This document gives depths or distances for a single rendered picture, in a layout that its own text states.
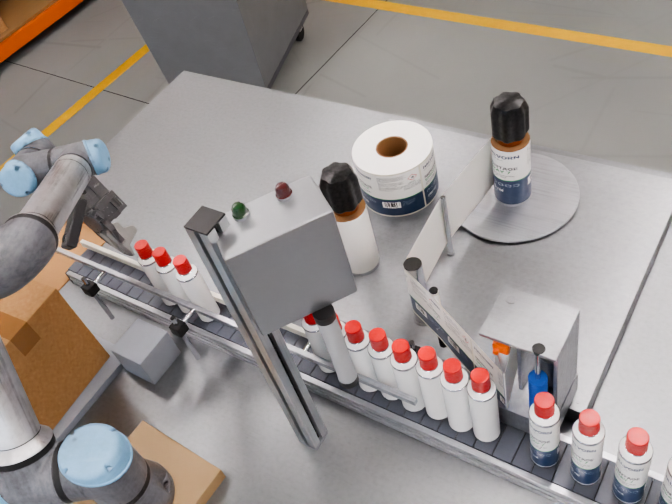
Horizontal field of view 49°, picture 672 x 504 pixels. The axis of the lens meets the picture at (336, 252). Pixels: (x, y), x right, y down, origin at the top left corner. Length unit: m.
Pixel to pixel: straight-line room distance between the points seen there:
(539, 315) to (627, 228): 0.55
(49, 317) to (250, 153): 0.85
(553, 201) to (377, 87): 2.10
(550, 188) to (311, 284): 0.88
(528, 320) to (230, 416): 0.72
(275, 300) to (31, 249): 0.43
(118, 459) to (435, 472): 0.60
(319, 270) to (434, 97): 2.60
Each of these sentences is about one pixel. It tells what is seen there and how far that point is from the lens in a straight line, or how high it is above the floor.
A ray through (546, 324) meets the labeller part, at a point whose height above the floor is 1.14.
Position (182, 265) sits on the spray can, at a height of 1.08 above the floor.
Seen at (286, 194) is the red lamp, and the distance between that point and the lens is 1.07.
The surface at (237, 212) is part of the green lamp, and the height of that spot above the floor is 1.49.
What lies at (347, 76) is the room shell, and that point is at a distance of 3.92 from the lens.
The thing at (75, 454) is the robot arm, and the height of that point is 1.09.
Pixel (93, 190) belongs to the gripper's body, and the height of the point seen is 1.17.
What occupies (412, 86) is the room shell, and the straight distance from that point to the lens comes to 3.75.
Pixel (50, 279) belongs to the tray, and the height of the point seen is 0.83.
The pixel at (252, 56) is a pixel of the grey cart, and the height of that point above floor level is 0.35.
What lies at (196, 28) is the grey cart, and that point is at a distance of 3.64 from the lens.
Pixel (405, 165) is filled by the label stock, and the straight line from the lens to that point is 1.76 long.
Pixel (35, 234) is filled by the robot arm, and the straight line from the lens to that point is 1.33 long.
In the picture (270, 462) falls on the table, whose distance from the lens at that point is 1.58.
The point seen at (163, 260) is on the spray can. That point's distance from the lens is 1.68.
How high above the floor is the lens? 2.19
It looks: 47 degrees down
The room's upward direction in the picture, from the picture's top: 18 degrees counter-clockwise
